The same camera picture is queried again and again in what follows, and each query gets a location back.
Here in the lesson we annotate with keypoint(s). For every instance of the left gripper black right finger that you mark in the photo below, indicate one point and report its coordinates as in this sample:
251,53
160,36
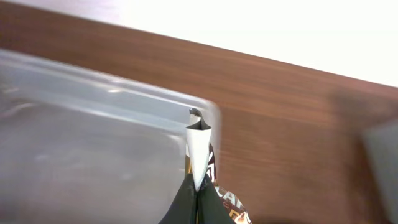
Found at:
210,209

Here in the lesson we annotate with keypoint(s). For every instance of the grey plastic dishwasher rack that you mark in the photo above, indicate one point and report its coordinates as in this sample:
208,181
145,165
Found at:
381,146

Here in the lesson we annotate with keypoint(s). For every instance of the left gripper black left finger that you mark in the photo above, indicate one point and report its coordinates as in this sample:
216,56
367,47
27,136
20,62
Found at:
183,209

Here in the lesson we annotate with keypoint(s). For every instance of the brown gold snack wrapper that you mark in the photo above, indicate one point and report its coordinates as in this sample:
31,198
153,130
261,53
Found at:
202,161

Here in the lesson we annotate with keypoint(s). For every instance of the clear plastic waste bin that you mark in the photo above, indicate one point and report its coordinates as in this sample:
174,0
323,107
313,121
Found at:
80,146

